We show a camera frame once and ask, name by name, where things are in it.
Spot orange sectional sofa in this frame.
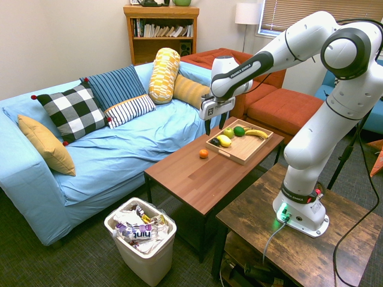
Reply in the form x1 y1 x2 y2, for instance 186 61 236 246
180 47 325 145

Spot orange paper object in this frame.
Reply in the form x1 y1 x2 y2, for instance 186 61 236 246
366 139 383 178

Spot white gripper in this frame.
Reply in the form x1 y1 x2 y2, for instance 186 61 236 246
199 93 236 136

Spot mustard yellow square pillow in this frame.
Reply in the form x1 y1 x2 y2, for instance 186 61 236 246
17 114 77 177

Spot black white checkered pillow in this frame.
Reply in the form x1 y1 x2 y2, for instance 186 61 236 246
31 77 113 147

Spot grey cable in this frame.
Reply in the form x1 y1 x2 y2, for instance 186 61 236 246
262 220 288 265

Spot blue armchair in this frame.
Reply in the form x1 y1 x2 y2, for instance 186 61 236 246
314 59 383 135

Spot blue striped pillow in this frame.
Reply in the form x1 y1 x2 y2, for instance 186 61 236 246
80 64 148 112

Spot brown wooden coffee table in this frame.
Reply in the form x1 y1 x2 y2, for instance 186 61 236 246
143 116 285 264

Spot mustard striped pillow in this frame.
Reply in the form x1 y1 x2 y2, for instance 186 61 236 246
172 74 211 110

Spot yellow lemon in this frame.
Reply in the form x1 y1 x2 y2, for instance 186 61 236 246
217 134 233 148

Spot yellow white patterned bolster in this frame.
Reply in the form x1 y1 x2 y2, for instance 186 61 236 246
147 47 181 105

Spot row of books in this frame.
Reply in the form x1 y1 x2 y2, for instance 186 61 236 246
132 18 194 38

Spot wooden tray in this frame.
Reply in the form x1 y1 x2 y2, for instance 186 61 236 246
206 118 274 166

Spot hint water bottle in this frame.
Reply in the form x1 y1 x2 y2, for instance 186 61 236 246
113 223 159 242

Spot white trash bin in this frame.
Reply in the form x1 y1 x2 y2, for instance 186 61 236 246
104 197 178 287

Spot wooden bookshelf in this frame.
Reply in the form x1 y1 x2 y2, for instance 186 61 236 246
123 5 200 66

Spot white floor lamp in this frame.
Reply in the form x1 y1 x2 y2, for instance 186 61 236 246
234 2 263 54

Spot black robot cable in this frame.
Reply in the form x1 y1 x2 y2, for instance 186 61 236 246
332 18 383 287

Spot rustic dark wood table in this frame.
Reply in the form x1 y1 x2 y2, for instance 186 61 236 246
211 162 383 287

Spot black camera tripod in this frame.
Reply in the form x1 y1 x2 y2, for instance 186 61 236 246
326 107 375 191

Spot window blinds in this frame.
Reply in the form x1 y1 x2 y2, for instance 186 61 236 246
259 0 383 38

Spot white navy striped pillow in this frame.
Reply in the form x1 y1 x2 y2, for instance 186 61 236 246
104 94 157 130

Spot light blue sofa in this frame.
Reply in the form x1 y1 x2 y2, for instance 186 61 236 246
0 62 230 247

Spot yellow banana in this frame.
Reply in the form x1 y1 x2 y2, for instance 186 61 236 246
242 127 269 140

